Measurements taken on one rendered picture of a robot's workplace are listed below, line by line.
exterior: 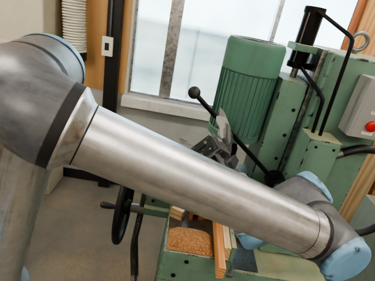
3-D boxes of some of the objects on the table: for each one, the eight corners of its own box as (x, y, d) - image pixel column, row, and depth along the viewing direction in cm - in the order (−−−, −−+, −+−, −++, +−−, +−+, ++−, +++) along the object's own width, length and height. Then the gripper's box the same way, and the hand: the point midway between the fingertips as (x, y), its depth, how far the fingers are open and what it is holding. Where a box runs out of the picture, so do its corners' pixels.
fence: (216, 162, 140) (219, 152, 138) (220, 163, 140) (222, 153, 138) (227, 261, 86) (232, 247, 83) (232, 261, 86) (237, 248, 83)
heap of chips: (169, 227, 94) (171, 218, 92) (211, 235, 94) (213, 226, 93) (166, 248, 85) (168, 239, 84) (212, 256, 86) (214, 247, 84)
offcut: (169, 216, 99) (170, 208, 97) (173, 209, 102) (175, 201, 101) (181, 221, 97) (183, 213, 96) (185, 214, 101) (187, 206, 100)
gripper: (255, 154, 65) (216, 93, 75) (188, 198, 71) (161, 137, 81) (266, 161, 72) (230, 105, 82) (205, 202, 78) (178, 144, 88)
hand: (200, 124), depth 84 cm, fingers open, 14 cm apart
